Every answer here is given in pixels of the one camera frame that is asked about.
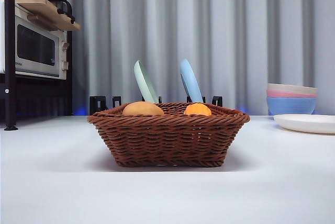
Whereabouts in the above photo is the tan potato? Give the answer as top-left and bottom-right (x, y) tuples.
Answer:
(122, 100), (165, 116)

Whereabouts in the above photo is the orange corn cob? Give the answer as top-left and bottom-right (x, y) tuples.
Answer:
(183, 103), (212, 116)

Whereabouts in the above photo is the brown wicker basket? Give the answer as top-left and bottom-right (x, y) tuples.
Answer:
(87, 102), (251, 167)

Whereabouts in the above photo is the pale green plate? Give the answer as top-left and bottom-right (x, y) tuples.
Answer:
(133, 60), (159, 104)

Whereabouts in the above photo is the pale blue plate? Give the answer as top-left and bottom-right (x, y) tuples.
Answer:
(179, 58), (204, 104)

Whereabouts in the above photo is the black dish rack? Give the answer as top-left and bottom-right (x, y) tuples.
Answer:
(89, 95), (224, 116)

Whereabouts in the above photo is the grey curtain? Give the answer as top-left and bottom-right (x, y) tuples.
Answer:
(15, 0), (335, 116)

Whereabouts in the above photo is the pink bowl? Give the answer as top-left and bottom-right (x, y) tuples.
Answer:
(266, 89), (318, 98)

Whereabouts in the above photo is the cream bowl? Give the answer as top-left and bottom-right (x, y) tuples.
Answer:
(267, 82), (318, 95)

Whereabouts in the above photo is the blue bowl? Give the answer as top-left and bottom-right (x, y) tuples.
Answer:
(266, 97), (318, 116)

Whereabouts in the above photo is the white plate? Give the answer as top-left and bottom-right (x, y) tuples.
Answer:
(273, 114), (335, 135)

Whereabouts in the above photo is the cream toaster oven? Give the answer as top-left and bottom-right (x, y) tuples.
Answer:
(0, 0), (71, 80)

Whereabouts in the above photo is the wooden cutting board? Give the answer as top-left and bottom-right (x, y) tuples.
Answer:
(14, 0), (82, 31)

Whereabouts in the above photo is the black metal shelf frame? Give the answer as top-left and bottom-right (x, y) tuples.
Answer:
(0, 0), (76, 131)

